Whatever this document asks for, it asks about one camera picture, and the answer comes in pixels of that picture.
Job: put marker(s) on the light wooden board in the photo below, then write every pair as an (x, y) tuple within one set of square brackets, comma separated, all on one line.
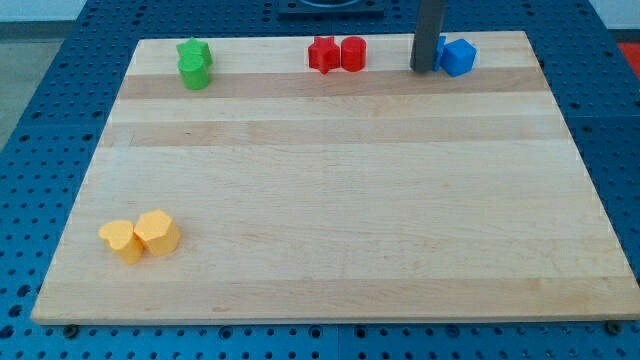
[(348, 197)]

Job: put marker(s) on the red star block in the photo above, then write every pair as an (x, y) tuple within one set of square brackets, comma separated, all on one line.
[(324, 54)]

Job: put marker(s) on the red cylinder block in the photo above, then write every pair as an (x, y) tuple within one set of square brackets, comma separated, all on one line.
[(353, 53)]

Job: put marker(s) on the green cylinder block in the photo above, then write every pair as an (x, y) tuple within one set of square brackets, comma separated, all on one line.
[(194, 71)]

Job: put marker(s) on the yellow hexagon block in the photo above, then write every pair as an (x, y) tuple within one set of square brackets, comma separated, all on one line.
[(158, 232)]

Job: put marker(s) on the blue cube block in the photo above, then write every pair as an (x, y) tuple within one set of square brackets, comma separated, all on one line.
[(458, 57)]

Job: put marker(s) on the green star block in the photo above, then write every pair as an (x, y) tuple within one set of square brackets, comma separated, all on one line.
[(195, 47)]

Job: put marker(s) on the blue block behind rod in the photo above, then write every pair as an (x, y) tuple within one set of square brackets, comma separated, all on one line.
[(439, 52)]

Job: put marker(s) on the gray cylindrical pusher rod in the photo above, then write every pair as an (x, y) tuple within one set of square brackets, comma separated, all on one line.
[(429, 23)]

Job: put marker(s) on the yellow heart block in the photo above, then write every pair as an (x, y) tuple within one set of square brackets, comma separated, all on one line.
[(120, 237)]

